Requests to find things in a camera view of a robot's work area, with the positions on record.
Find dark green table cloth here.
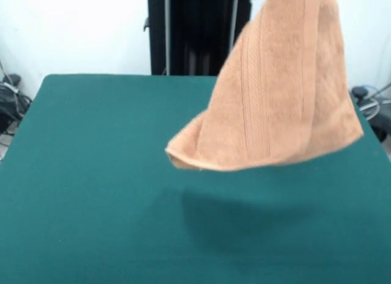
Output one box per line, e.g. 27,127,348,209
0,73,391,284

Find tan terry towel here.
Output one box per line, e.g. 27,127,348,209
164,0,365,172

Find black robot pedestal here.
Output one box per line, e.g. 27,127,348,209
142,0,266,77

